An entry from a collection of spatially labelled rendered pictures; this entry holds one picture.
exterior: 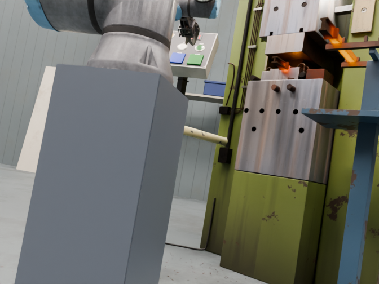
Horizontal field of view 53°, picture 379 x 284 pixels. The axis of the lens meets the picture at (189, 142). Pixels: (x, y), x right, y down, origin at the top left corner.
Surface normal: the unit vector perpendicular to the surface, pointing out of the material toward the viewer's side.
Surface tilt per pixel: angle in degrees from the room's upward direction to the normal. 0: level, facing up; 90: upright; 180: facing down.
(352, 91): 90
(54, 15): 144
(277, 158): 90
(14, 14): 90
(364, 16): 90
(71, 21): 155
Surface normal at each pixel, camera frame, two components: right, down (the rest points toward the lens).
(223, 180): -0.63, -0.16
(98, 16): -0.26, 0.65
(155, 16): 0.54, 0.03
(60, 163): -0.24, -0.11
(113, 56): -0.18, -0.43
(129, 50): 0.15, -0.38
